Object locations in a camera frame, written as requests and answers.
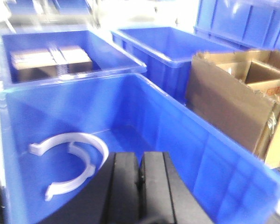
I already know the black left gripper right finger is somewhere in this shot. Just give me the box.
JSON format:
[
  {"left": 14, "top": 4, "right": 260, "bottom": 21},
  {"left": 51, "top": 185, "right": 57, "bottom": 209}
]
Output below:
[{"left": 140, "top": 152, "right": 212, "bottom": 224}]

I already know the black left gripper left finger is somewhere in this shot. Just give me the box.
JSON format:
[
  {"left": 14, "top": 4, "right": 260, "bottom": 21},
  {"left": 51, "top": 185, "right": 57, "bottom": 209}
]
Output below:
[{"left": 41, "top": 152, "right": 140, "bottom": 224}]

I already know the small white PVC clamp half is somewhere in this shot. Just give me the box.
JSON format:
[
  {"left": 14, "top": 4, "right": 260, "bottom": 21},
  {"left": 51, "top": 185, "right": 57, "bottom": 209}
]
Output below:
[{"left": 45, "top": 142, "right": 96, "bottom": 201}]

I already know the large white PVC clamp half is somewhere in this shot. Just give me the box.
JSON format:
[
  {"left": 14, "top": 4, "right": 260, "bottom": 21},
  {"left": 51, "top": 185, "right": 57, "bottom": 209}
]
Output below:
[{"left": 28, "top": 132, "right": 109, "bottom": 168}]

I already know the large blue target bin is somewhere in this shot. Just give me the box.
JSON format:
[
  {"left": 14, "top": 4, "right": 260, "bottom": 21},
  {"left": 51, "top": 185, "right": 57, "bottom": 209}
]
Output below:
[{"left": 0, "top": 74, "right": 280, "bottom": 224}]

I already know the empty blue bin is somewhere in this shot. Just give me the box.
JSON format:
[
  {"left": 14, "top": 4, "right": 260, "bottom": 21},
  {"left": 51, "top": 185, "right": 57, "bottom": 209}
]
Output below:
[{"left": 111, "top": 27, "right": 235, "bottom": 104}]

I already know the brown box inside bin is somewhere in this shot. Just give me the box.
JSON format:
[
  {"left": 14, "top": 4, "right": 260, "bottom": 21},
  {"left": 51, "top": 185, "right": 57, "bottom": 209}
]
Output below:
[{"left": 10, "top": 45, "right": 93, "bottom": 83}]

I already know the blue bin with cardboard box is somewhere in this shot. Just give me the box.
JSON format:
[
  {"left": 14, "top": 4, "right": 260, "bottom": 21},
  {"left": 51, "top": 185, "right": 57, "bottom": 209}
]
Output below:
[{"left": 0, "top": 29, "right": 147, "bottom": 88}]

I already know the open cardboard box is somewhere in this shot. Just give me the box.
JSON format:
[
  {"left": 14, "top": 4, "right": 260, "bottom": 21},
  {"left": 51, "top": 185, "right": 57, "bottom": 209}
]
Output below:
[{"left": 185, "top": 49, "right": 280, "bottom": 168}]

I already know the blue crate upper right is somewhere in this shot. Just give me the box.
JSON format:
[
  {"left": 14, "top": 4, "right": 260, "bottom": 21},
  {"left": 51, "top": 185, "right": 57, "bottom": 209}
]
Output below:
[{"left": 194, "top": 0, "right": 280, "bottom": 49}]

